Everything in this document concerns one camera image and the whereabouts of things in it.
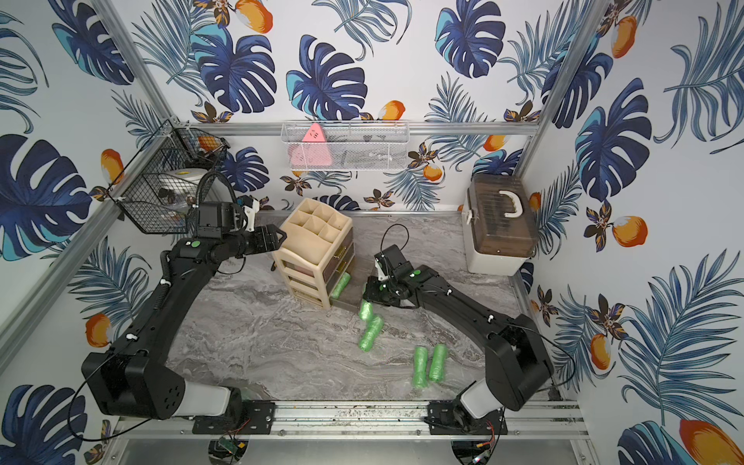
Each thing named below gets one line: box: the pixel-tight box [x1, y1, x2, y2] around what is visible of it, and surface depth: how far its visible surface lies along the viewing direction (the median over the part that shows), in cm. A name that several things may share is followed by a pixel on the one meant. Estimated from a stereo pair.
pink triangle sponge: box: [288, 122, 333, 168], surface depth 92 cm
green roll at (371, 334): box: [358, 315, 385, 353], surface depth 89 cm
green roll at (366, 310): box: [358, 298, 374, 321], surface depth 81 cm
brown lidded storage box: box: [465, 173, 538, 277], surface depth 98 cm
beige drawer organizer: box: [271, 197, 356, 310], surface depth 83 cm
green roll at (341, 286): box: [330, 272, 352, 300], surface depth 97 cm
